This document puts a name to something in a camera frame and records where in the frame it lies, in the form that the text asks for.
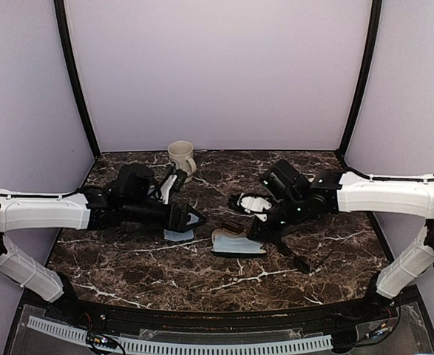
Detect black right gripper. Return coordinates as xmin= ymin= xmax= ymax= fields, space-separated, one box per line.
xmin=247 ymin=193 xmax=307 ymax=246

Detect brown tortoiseshell sunglasses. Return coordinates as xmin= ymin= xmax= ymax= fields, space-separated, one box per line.
xmin=221 ymin=220 xmax=247 ymax=235

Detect light blue cleaning cloth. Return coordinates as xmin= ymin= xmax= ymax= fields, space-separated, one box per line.
xmin=163 ymin=229 xmax=194 ymax=243
xmin=212 ymin=236 xmax=265 ymax=254

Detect black hard glasses case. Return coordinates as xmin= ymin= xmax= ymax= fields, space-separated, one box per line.
xmin=211 ymin=229 xmax=267 ymax=257

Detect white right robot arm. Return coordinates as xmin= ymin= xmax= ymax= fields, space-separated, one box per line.
xmin=238 ymin=160 xmax=434 ymax=321

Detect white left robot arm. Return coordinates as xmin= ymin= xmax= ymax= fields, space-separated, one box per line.
xmin=0 ymin=163 xmax=206 ymax=322

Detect cream ceramic mug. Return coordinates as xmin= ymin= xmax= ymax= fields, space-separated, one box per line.
xmin=167 ymin=141 xmax=197 ymax=183

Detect black frame sunglasses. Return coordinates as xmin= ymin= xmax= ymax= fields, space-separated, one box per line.
xmin=275 ymin=236 xmax=337 ymax=275

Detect white slotted cable duct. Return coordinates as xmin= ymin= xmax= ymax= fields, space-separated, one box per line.
xmin=27 ymin=316 xmax=333 ymax=354

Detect right black frame post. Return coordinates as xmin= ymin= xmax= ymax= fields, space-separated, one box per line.
xmin=336 ymin=0 xmax=383 ymax=159

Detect black frame post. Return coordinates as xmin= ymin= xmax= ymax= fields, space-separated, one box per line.
xmin=53 ymin=0 xmax=101 ymax=159
xmin=336 ymin=0 xmax=383 ymax=159

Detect left black frame post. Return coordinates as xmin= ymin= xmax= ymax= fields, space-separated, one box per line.
xmin=53 ymin=0 xmax=101 ymax=159

